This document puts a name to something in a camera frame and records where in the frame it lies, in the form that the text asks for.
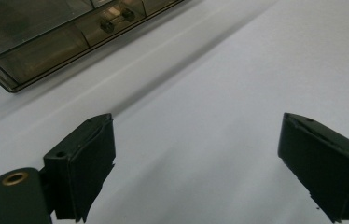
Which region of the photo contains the clear smoky plastic organizer box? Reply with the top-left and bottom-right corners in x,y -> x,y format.
0,0 -> 186,93

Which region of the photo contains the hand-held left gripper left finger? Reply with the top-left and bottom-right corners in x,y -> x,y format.
42,112 -> 117,224

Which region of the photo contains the small black plastic clip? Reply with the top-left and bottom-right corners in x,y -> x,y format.
121,7 -> 136,22
100,19 -> 116,35

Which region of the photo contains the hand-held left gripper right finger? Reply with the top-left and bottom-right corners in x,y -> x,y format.
276,112 -> 349,224

